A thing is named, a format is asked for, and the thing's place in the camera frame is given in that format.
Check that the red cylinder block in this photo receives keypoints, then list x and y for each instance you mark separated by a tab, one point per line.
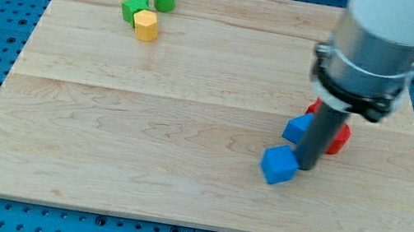
339	140

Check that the blue block behind rod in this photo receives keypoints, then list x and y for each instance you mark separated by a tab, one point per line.
296	127

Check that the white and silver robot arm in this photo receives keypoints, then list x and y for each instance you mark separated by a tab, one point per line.
367	63

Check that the wooden board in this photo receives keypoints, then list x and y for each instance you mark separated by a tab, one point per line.
172	131

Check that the blue cube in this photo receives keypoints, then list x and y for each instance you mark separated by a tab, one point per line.
279	164

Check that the yellow hexagon block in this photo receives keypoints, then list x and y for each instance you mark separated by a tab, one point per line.
146	25

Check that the green star block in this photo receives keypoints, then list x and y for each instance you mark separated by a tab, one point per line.
131	7

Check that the red block behind arm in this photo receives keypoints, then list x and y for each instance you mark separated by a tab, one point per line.
312	108

